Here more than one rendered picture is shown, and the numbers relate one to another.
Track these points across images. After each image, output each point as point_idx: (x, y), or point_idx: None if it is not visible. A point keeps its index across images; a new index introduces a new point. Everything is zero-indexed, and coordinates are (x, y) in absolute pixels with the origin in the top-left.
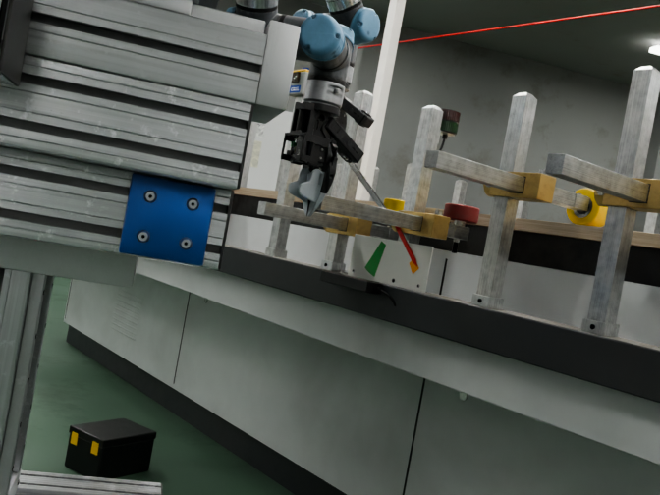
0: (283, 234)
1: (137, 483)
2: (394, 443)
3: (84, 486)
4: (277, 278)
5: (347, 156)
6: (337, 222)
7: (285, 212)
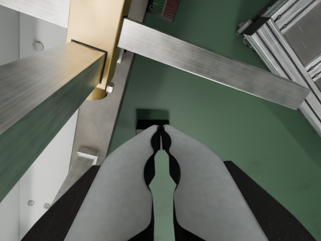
0: (79, 169)
1: (261, 41)
2: None
3: (282, 51)
4: (117, 119)
5: None
6: (152, 27)
7: (268, 72)
